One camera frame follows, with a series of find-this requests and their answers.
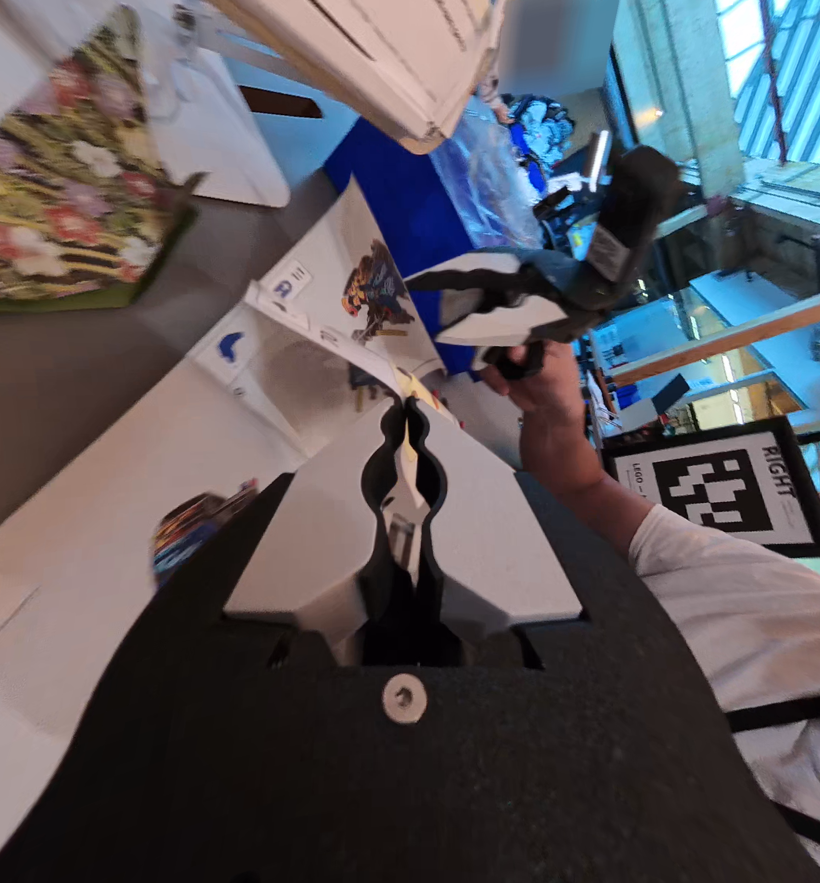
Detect person's white shirt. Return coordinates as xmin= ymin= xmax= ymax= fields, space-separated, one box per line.
xmin=627 ymin=502 xmax=820 ymax=866

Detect floral patterned cloth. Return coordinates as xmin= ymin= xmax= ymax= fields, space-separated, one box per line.
xmin=0 ymin=6 xmax=203 ymax=313

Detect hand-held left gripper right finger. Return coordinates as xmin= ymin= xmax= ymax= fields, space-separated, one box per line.
xmin=406 ymin=395 xmax=585 ymax=646

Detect person's right hand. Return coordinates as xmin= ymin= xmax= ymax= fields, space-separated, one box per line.
xmin=480 ymin=337 xmax=587 ymax=449

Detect wooden beam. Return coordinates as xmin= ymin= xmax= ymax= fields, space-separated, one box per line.
xmin=609 ymin=283 xmax=820 ymax=387

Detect blue fabric panel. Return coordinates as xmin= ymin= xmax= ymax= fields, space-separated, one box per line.
xmin=322 ymin=116 xmax=483 ymax=377

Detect clear plastic bags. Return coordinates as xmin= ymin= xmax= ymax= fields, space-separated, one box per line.
xmin=429 ymin=93 xmax=580 ymax=251

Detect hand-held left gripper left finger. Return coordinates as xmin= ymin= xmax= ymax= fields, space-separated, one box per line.
xmin=222 ymin=396 xmax=418 ymax=646

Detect person's right forearm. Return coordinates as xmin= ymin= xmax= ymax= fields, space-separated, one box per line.
xmin=519 ymin=421 xmax=662 ymax=561

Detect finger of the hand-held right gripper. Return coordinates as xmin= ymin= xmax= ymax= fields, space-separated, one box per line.
xmin=403 ymin=250 xmax=524 ymax=299
xmin=432 ymin=286 xmax=571 ymax=347

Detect lego instruction booklet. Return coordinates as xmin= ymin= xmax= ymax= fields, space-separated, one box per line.
xmin=0 ymin=176 xmax=467 ymax=780

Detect black strap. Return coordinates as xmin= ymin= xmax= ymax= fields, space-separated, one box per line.
xmin=726 ymin=693 xmax=820 ymax=735
xmin=774 ymin=802 xmax=820 ymax=861

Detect white cardboard box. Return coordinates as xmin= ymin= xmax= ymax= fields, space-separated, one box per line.
xmin=206 ymin=0 xmax=509 ymax=157

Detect black framed marker sign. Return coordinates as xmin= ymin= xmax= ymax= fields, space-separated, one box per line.
xmin=602 ymin=416 xmax=820 ymax=560

